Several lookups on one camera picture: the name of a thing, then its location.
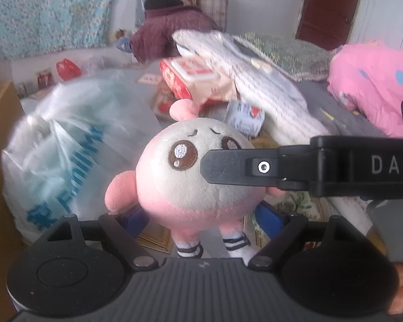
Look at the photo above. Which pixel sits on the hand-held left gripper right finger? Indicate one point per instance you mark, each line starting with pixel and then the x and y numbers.
pixel 268 221

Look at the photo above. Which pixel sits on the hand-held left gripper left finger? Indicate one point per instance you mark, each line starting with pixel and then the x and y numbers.
pixel 136 219

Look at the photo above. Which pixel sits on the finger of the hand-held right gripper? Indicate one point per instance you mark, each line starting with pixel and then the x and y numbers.
pixel 228 169

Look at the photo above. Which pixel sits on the pink white plush toy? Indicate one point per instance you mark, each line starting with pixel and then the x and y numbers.
pixel 174 191

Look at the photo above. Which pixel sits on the brown cardboard box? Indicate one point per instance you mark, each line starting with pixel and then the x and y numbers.
pixel 0 174

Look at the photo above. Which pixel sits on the white blue tissue packet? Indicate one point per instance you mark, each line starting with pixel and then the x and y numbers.
pixel 243 117

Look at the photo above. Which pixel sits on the pink blanket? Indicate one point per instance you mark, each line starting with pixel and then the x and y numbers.
pixel 372 84

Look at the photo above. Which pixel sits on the red wet wipes packet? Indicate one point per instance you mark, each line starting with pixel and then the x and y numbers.
pixel 191 77

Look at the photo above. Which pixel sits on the white plastic bag blue print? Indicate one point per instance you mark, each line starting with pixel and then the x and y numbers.
pixel 63 147

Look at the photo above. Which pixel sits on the green patterned pillow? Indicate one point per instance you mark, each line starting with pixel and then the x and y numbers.
pixel 288 53

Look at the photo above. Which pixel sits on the clear plastic bag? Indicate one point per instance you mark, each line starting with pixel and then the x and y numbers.
pixel 92 65

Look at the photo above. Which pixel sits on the dark red door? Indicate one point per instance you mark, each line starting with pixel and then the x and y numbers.
pixel 329 6

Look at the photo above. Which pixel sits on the plaid rolled mat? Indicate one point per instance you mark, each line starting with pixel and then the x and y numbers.
pixel 215 6

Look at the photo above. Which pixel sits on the small red plastic bag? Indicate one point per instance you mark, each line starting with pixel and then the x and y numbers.
pixel 67 70

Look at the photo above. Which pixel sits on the red jar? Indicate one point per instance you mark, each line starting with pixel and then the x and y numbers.
pixel 44 78

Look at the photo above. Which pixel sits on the teal floral hanging cloth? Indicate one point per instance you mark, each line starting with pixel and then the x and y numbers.
pixel 47 10

